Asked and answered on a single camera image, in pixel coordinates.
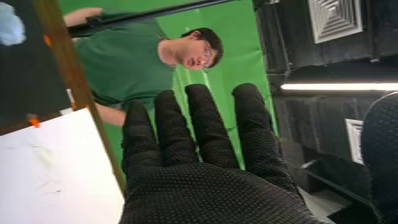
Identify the black stand pole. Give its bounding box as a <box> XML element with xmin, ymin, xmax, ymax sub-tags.
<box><xmin>65</xmin><ymin>0</ymin><xmax>236</xmax><ymax>38</ymax></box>

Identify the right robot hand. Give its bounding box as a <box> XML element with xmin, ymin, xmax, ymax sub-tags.
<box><xmin>117</xmin><ymin>82</ymin><xmax>398</xmax><ymax>224</ymax></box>

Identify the dark mat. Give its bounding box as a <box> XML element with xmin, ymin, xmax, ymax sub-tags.
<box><xmin>0</xmin><ymin>0</ymin><xmax>74</xmax><ymax>130</ymax></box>

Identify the long ceiling lamp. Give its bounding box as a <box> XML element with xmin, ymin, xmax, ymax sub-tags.
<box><xmin>278</xmin><ymin>82</ymin><xmax>398</xmax><ymax>92</ymax></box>

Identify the person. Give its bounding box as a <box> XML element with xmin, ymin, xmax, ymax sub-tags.
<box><xmin>60</xmin><ymin>7</ymin><xmax>225</xmax><ymax>127</ymax></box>

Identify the white sheet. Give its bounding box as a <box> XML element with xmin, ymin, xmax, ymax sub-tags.
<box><xmin>0</xmin><ymin>107</ymin><xmax>125</xmax><ymax>224</ymax></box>

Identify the white flower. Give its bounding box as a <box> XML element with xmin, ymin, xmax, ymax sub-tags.
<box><xmin>0</xmin><ymin>2</ymin><xmax>28</xmax><ymax>47</ymax></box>

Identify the white ceiling vent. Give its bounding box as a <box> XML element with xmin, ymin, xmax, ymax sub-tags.
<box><xmin>305</xmin><ymin>0</ymin><xmax>364</xmax><ymax>45</ymax></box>

